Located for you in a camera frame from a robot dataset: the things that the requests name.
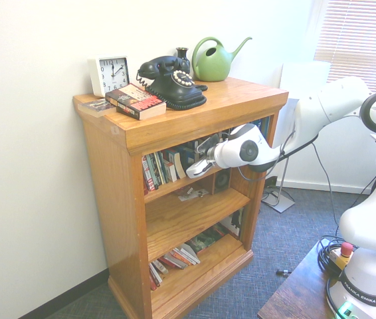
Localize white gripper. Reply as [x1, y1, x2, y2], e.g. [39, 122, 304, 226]
[185, 158, 217, 180]

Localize blue and black paperback book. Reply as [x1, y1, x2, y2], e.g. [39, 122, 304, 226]
[178, 143, 203, 171]

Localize blue books behind arm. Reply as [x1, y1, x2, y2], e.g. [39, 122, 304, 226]
[250, 116, 272, 142]

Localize white-edged paperback book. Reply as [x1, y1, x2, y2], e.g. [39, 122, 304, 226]
[163, 158, 179, 183]

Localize red spine book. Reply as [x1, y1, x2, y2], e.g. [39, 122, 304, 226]
[141, 155, 153, 196]

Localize white and black standing book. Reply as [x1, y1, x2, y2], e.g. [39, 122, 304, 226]
[222, 207, 244, 239]

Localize flat book with red edge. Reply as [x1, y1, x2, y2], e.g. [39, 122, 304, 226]
[187, 223, 240, 255]

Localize white book with red print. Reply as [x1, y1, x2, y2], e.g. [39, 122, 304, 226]
[179, 243, 201, 265]

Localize slanted white grey book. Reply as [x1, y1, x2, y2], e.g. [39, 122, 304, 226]
[169, 247, 196, 267]

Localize brown orange book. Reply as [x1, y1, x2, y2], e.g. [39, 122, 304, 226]
[157, 254, 189, 270]

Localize small white book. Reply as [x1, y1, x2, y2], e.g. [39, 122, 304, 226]
[153, 259, 170, 276]

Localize thin dark paperback book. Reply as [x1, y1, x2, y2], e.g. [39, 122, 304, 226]
[77, 98, 118, 118]

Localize loose papers and trinkets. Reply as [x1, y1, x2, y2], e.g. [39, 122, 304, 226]
[177, 186, 211, 203]

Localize grey round speaker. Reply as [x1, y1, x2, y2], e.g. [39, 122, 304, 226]
[215, 169, 232, 194]

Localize dark spine books row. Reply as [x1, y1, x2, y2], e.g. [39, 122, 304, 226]
[146, 151, 171, 191]

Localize wooden oak bookshelf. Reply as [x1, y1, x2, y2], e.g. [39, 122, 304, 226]
[72, 76, 290, 319]

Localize black rotary telephone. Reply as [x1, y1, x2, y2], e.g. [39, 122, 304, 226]
[136, 55, 209, 112]

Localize thick paperback with red title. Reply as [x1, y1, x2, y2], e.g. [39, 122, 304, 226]
[104, 83, 167, 121]

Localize green plastic watering can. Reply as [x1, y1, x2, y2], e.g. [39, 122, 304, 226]
[191, 36, 253, 82]

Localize small black vase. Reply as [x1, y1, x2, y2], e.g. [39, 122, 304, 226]
[175, 47, 191, 72]

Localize white square analog clock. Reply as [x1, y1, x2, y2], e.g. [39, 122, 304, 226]
[86, 55, 132, 98]

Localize white panel on metal stand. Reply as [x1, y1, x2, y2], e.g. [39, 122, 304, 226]
[260, 60, 332, 214]

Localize red emergency stop button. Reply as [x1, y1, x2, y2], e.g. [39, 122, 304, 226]
[328, 241, 355, 270]

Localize window blinds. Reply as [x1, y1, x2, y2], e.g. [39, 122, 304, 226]
[313, 0, 376, 94]

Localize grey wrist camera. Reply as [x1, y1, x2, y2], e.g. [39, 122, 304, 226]
[197, 134, 224, 154]

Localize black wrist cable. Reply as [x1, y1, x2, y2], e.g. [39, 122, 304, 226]
[236, 128, 297, 182]

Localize grey hanging cable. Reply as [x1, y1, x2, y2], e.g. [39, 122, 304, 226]
[310, 142, 341, 231]

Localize black coiled cable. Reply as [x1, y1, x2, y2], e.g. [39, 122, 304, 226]
[317, 235, 343, 275]

